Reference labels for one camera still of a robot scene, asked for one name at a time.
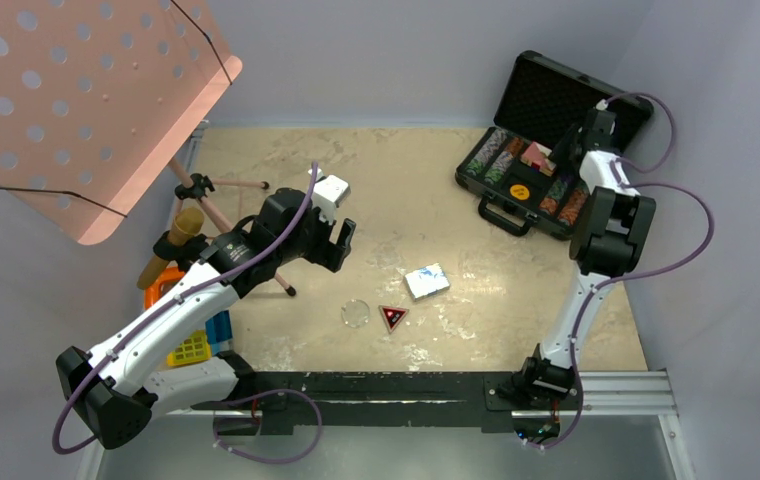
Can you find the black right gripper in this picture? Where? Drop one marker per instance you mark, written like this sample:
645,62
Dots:
561,162

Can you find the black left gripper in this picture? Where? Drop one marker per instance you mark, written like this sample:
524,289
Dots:
327,253

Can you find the red playing card deck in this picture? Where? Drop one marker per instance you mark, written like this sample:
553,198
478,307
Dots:
537,156

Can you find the clear round dealer button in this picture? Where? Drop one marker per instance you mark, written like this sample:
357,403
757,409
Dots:
355,313

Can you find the blue playing card deck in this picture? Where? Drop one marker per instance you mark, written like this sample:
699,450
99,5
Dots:
426,281

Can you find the triangular all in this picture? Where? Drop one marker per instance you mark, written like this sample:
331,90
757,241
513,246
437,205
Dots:
392,316

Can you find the black poker chip case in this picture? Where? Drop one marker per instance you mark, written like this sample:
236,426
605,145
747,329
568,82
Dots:
541,100

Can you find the orange big blind button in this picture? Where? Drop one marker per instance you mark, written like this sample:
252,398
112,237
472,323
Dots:
520,192

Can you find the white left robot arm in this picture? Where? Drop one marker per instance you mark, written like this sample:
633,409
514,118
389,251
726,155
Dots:
115,388

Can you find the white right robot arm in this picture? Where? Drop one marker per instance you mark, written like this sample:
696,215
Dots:
610,234

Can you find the right outer chip row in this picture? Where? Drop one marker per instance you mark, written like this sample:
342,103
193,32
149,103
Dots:
568,215

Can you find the left inner chip row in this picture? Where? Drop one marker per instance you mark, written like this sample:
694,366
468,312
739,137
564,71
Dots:
502,162

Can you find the left outer chip row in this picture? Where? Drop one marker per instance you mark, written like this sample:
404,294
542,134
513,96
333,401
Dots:
481,158

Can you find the blue toy brick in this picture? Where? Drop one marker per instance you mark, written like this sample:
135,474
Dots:
219,333

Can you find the wooden mallet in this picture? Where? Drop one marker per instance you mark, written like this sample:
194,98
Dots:
187,223

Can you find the orange toy piece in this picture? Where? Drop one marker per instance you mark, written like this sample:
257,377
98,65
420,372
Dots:
170,277

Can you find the yellow toy brick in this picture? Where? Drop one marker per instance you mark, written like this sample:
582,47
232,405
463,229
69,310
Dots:
193,350

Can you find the pink music stand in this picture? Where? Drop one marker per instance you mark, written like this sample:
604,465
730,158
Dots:
97,99

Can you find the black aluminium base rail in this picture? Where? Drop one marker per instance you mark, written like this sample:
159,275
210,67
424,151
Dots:
275,403

